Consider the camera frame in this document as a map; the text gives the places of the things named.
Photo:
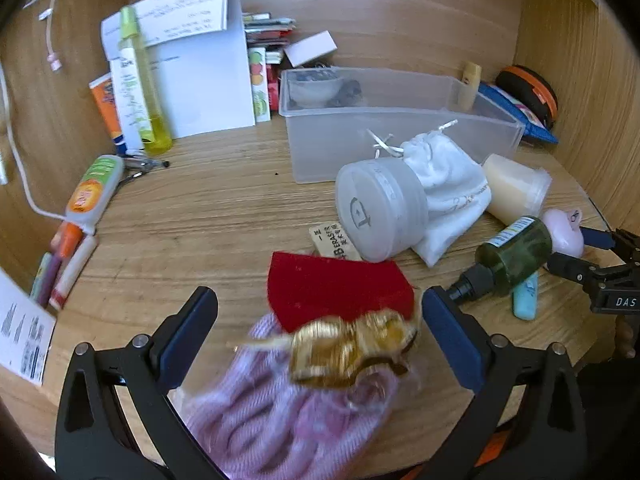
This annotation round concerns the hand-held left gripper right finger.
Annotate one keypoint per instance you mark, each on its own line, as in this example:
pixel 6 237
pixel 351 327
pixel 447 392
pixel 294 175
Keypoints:
pixel 450 340

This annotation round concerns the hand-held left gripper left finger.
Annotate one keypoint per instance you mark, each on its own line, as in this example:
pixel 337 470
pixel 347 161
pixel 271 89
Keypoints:
pixel 192 335

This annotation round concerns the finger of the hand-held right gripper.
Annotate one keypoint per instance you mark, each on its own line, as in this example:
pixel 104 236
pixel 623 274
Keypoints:
pixel 597 237
pixel 572 267

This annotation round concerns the pink round case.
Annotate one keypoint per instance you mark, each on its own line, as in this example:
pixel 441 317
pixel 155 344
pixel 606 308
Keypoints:
pixel 562 232

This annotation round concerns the green bottle with black cap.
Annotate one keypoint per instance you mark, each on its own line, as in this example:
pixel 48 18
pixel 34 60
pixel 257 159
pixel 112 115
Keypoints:
pixel 515 255

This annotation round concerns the light blue tube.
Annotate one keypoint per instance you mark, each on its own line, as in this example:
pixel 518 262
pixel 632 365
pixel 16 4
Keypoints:
pixel 525 302

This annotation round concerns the clear jar of cream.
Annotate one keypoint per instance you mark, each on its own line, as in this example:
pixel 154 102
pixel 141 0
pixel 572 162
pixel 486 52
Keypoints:
pixel 515 187

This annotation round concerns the pink knitted pouch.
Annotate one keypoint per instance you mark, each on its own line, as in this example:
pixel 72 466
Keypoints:
pixel 270 420

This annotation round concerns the gold ribbon ornament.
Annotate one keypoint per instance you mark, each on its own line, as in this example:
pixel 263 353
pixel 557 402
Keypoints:
pixel 330 355

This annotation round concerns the clear plastic bin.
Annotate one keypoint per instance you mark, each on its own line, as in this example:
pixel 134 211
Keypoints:
pixel 330 145

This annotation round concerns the wooden desktop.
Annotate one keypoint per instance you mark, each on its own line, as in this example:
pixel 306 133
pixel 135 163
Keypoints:
pixel 200 220

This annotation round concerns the person's right hand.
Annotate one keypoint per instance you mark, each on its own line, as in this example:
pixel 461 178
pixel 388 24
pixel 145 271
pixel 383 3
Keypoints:
pixel 626 338

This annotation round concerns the orange cloth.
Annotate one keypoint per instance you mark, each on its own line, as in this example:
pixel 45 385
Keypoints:
pixel 495 452

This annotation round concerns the frosted white jar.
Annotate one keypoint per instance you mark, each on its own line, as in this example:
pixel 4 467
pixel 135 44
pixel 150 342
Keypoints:
pixel 380 210

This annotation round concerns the blue patterned pencil case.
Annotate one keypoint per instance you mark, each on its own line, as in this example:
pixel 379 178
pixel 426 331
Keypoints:
pixel 515 110

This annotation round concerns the orange marker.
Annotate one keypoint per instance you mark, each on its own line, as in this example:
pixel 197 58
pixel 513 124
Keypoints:
pixel 67 242

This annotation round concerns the eraser with paper sleeve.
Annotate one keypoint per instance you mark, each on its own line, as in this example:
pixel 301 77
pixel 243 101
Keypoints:
pixel 330 240

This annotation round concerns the black and orange case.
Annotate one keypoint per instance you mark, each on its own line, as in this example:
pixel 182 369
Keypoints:
pixel 535 90

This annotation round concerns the purple pen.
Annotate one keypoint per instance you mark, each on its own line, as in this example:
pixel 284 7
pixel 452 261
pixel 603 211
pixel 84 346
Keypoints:
pixel 42 275

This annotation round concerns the printed white paper sheet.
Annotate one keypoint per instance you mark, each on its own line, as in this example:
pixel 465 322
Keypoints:
pixel 22 335

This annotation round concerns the orange and green squeeze bottle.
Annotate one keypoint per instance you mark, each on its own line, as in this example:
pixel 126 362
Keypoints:
pixel 92 190

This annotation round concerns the metal nail clipper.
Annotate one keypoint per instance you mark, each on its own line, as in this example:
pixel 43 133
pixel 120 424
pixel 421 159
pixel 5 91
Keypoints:
pixel 145 163

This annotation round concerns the pale yellow tube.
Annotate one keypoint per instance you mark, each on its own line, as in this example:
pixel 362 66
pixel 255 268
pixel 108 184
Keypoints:
pixel 470 87

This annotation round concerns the tall yellow spray bottle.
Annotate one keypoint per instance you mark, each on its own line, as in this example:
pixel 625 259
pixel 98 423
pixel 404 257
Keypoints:
pixel 150 110

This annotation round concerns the orange tube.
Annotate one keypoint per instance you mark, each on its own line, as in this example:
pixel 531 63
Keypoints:
pixel 105 105

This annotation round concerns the fruit print box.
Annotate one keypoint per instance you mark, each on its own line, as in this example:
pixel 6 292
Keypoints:
pixel 257 85

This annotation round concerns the dark trinket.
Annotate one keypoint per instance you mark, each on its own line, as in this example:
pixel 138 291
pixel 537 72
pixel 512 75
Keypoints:
pixel 347 94

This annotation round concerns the bowl of trinkets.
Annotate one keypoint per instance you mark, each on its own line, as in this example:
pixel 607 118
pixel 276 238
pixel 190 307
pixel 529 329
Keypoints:
pixel 312 90

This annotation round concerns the stack of booklets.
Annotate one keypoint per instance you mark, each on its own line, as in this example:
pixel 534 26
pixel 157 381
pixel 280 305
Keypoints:
pixel 265 35

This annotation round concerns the small white cardboard box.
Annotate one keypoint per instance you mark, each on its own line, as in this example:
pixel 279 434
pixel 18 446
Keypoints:
pixel 310 49

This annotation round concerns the white receipt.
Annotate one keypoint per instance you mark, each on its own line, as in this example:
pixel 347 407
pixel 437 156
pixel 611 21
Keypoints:
pixel 190 10

